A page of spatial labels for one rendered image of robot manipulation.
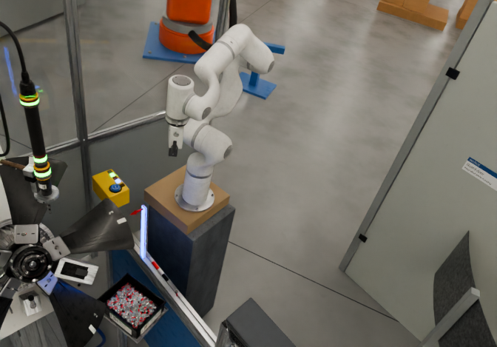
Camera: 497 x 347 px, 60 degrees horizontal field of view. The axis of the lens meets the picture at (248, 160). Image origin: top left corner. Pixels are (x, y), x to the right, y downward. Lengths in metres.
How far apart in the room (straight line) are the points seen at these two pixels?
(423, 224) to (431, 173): 0.34
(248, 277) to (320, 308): 0.52
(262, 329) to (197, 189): 0.77
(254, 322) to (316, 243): 2.00
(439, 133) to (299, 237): 1.43
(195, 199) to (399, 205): 1.29
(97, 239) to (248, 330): 0.64
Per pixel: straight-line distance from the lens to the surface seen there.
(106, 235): 1.67
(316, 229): 3.47
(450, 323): 2.44
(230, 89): 1.76
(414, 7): 8.48
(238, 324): 1.44
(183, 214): 1.99
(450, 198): 2.55
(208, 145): 1.75
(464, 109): 2.34
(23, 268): 1.58
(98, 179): 2.04
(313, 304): 3.06
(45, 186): 1.41
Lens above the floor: 2.48
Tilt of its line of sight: 40 degrees down
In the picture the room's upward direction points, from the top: 13 degrees clockwise
